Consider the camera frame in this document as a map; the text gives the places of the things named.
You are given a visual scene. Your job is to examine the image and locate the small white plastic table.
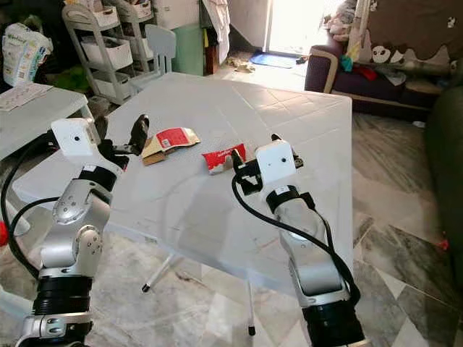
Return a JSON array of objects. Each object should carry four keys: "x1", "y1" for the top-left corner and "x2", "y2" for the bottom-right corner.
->
[{"x1": 0, "y1": 81, "x2": 95, "y2": 218}]

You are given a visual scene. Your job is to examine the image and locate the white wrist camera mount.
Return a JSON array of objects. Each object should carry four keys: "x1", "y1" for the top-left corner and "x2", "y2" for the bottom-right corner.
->
[
  {"x1": 51, "y1": 118, "x2": 102, "y2": 161},
  {"x1": 255, "y1": 140, "x2": 297, "y2": 186}
]

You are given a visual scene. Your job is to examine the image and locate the brown panda blanket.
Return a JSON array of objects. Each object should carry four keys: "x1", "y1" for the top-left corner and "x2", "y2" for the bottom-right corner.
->
[{"x1": 347, "y1": 0, "x2": 463, "y2": 69}]

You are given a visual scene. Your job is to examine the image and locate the green rubbish bin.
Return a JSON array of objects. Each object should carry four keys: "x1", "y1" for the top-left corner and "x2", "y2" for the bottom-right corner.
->
[{"x1": 174, "y1": 22, "x2": 207, "y2": 75}]

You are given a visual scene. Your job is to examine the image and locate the pale child chair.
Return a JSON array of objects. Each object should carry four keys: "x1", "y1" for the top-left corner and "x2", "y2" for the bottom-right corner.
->
[{"x1": 127, "y1": 24, "x2": 178, "y2": 95}]

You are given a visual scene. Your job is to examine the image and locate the white hanging cloth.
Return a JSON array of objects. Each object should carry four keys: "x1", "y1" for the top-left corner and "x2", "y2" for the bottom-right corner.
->
[{"x1": 203, "y1": 0, "x2": 231, "y2": 64}]

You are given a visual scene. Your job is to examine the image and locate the large white plastic table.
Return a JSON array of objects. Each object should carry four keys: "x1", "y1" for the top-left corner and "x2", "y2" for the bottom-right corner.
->
[{"x1": 11, "y1": 72, "x2": 355, "y2": 337}]

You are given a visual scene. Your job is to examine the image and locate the small red snack wrapper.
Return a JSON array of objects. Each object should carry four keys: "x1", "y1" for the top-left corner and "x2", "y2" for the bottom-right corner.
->
[{"x1": 201, "y1": 143, "x2": 247, "y2": 176}]

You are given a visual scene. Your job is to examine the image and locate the red cloth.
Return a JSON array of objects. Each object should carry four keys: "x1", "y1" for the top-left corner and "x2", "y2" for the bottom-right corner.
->
[{"x1": 354, "y1": 65, "x2": 378, "y2": 80}]

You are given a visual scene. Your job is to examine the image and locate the grey storage trolley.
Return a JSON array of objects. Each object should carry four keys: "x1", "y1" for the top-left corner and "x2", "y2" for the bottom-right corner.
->
[
  {"x1": 61, "y1": 4, "x2": 138, "y2": 106},
  {"x1": 109, "y1": 0, "x2": 160, "y2": 69}
]

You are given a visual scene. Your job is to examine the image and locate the dark green cushion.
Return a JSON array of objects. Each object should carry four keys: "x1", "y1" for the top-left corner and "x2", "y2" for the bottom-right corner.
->
[{"x1": 425, "y1": 87, "x2": 463, "y2": 247}]

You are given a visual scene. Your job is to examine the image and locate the purple sofa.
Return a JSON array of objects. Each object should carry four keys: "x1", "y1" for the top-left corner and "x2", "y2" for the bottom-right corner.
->
[{"x1": 304, "y1": 0, "x2": 463, "y2": 120}]

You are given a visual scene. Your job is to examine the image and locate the red and tan wrapper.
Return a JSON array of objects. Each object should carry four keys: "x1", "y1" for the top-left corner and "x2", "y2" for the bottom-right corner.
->
[{"x1": 141, "y1": 127, "x2": 201, "y2": 167}]

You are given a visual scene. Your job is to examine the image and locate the white diaper pack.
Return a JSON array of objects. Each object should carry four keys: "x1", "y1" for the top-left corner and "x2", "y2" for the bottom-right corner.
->
[{"x1": 2, "y1": 22, "x2": 54, "y2": 87}]

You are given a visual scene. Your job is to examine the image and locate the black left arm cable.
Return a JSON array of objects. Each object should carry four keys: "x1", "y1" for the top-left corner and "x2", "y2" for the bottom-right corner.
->
[{"x1": 1, "y1": 132, "x2": 60, "y2": 283}]

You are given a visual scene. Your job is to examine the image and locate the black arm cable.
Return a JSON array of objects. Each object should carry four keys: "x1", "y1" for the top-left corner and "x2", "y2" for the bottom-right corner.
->
[
  {"x1": 1, "y1": 132, "x2": 60, "y2": 283},
  {"x1": 230, "y1": 173, "x2": 362, "y2": 304}
]

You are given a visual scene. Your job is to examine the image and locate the green toy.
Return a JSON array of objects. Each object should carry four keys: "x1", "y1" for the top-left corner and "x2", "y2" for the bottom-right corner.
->
[{"x1": 54, "y1": 67, "x2": 91, "y2": 91}]

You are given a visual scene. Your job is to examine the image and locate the blue door mat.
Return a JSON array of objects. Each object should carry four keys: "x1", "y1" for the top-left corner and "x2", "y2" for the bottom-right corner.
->
[{"x1": 250, "y1": 52, "x2": 299, "y2": 69}]

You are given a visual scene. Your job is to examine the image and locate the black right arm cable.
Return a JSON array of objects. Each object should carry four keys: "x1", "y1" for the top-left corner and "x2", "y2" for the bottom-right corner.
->
[{"x1": 230, "y1": 173, "x2": 362, "y2": 304}]

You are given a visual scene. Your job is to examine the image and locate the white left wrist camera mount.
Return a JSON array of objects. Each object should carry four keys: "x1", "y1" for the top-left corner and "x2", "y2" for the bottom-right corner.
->
[{"x1": 51, "y1": 118, "x2": 102, "y2": 161}]

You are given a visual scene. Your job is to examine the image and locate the crumpled beige cloth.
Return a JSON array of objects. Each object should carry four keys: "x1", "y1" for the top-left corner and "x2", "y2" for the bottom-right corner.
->
[{"x1": 228, "y1": 58, "x2": 255, "y2": 73}]

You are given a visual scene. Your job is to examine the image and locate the printed paper sheet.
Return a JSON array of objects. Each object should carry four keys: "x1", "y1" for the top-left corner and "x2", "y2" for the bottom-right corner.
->
[{"x1": 0, "y1": 82, "x2": 53, "y2": 113}]

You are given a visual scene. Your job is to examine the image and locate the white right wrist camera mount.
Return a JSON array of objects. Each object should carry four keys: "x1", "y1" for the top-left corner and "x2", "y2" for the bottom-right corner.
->
[{"x1": 255, "y1": 140, "x2": 297, "y2": 186}]

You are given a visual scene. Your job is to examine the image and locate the white plastic stool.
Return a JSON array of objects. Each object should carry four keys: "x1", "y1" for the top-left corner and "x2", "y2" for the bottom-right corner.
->
[{"x1": 0, "y1": 289, "x2": 33, "y2": 322}]

